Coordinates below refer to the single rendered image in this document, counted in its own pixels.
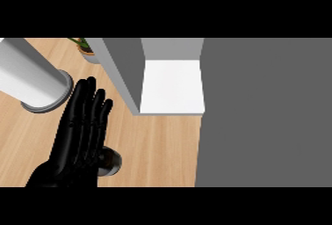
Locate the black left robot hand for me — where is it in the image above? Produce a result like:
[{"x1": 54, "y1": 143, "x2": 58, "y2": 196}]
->
[{"x1": 26, "y1": 76, "x2": 114, "y2": 188}]

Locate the dark wine bottle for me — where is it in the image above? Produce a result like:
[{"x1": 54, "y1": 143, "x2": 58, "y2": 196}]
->
[{"x1": 98, "y1": 146, "x2": 123, "y2": 178}]

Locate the grey open cabinet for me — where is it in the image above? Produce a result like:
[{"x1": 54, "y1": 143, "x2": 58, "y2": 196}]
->
[{"x1": 85, "y1": 37, "x2": 207, "y2": 117}]

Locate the dark grey cabinet door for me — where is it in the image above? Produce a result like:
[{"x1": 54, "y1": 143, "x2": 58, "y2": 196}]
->
[{"x1": 195, "y1": 37, "x2": 332, "y2": 188}]

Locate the white cylindrical appliance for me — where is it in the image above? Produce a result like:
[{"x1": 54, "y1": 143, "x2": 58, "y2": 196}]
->
[{"x1": 0, "y1": 37, "x2": 76, "y2": 114}]

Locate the potted green plant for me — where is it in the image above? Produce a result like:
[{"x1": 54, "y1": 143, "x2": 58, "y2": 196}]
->
[{"x1": 68, "y1": 37, "x2": 102, "y2": 65}]

